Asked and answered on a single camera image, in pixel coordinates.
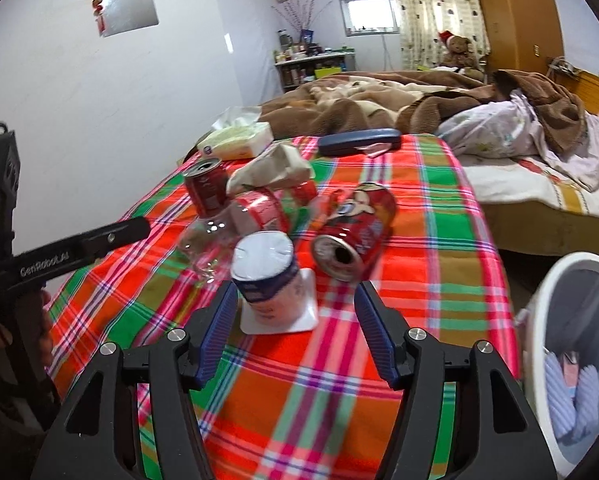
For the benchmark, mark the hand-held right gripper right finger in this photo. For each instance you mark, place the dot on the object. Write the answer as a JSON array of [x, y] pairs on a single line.
[[377, 335]]

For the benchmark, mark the brown fleece blanket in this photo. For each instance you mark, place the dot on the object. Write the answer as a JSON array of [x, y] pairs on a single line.
[[339, 105]]

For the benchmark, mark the vase of bare branches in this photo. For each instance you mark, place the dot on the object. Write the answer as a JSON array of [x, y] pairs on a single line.
[[302, 15]]

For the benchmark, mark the white yogurt cup foil lid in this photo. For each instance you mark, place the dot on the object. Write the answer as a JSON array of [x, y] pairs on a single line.
[[269, 280]]

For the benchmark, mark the beige paper bag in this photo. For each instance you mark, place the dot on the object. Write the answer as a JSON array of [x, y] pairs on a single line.
[[269, 167]]

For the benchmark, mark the brown teddy bear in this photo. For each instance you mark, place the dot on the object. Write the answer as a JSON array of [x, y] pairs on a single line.
[[459, 52]]

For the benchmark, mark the dark blue glasses case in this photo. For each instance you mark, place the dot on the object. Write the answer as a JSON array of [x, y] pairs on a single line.
[[354, 141]]

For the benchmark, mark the person's left hand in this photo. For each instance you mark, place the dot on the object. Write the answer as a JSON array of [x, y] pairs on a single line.
[[45, 320]]

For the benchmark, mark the plaid tablecloth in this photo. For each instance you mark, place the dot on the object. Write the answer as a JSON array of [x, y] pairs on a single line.
[[429, 270]]

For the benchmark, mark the white patterned bed sheet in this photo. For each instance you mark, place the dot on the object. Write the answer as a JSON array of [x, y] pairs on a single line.
[[519, 180]]

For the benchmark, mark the red cartoon soda can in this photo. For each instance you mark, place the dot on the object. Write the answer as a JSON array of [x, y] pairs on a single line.
[[354, 230]]

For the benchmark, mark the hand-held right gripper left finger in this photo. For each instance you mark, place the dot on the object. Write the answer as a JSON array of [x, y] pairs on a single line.
[[219, 330]]

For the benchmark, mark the wooden wardrobe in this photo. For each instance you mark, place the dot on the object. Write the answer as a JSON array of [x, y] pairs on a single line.
[[514, 15]]

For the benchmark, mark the patterned curtain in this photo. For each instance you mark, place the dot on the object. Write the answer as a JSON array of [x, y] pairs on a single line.
[[434, 10]]

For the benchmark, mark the clear plastic bottle red label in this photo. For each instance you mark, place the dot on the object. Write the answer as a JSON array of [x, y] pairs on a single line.
[[259, 212]]

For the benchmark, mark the green white tissue box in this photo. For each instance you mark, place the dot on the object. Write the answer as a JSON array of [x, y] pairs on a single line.
[[234, 142]]

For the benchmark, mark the cluttered white shelf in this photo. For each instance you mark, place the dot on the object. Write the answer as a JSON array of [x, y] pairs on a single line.
[[314, 67]]

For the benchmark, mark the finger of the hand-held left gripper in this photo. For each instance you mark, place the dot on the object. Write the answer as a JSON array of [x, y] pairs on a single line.
[[119, 232]]

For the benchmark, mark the wooden bed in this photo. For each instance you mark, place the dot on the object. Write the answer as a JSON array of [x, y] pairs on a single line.
[[539, 230]]

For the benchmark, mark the red hanging ornament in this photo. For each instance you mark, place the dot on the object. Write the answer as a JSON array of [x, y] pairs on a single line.
[[98, 12]]

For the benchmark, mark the pale floral quilt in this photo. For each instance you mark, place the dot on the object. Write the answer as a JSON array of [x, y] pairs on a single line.
[[484, 130]]

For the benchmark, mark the white round bin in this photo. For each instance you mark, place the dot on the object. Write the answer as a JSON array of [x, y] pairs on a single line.
[[534, 340]]

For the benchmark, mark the dented red soda can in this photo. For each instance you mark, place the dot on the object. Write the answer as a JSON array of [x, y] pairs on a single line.
[[207, 187]]

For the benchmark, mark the small window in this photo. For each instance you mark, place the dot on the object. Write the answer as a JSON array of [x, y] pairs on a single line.
[[369, 14]]

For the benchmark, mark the silver wall panel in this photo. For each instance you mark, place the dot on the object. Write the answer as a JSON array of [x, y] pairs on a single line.
[[127, 7]]

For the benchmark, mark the power strip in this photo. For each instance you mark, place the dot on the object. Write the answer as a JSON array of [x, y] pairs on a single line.
[[562, 65]]

